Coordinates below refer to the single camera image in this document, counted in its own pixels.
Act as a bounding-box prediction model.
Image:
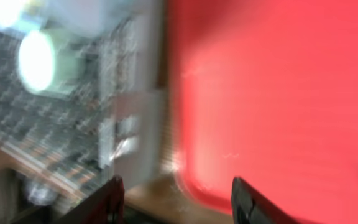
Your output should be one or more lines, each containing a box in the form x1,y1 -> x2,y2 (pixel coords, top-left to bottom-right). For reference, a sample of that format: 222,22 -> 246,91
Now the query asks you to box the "green bowl with rice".
16,29 -> 86,98

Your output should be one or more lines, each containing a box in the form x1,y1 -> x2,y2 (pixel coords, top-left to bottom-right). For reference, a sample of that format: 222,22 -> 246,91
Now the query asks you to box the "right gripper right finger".
231,177 -> 315,224

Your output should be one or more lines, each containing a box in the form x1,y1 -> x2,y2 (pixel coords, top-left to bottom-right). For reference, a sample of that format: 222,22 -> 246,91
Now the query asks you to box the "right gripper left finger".
54,175 -> 125,224

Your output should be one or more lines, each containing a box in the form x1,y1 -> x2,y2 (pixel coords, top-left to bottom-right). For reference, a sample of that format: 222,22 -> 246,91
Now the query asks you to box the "grey plastic dishwasher rack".
0,1 -> 165,205

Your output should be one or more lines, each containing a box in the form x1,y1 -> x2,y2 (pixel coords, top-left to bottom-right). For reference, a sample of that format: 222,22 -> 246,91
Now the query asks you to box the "red plastic serving tray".
168,0 -> 358,223

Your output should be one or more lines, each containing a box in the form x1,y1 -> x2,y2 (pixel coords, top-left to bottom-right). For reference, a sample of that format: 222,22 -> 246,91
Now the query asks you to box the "small green saucer bowl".
0,0 -> 144,38

